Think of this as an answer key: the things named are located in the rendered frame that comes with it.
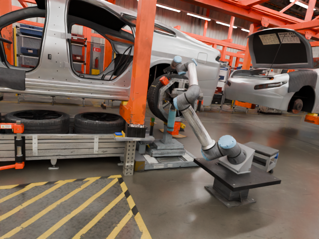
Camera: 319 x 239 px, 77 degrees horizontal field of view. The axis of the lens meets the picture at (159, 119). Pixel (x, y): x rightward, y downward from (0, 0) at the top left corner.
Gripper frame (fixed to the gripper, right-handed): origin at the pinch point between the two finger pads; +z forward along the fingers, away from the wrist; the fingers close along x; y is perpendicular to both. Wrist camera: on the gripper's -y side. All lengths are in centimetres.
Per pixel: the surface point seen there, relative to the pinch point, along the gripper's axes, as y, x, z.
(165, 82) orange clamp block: -12.7, -13.4, -11.4
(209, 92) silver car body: 75, -32, 50
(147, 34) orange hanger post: -23, 33, -44
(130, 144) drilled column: -78, -68, -10
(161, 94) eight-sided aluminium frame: -21.6, -24.1, -5.6
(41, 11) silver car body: -124, 207, 96
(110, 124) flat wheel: -89, -35, 15
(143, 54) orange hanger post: -33, 16, -35
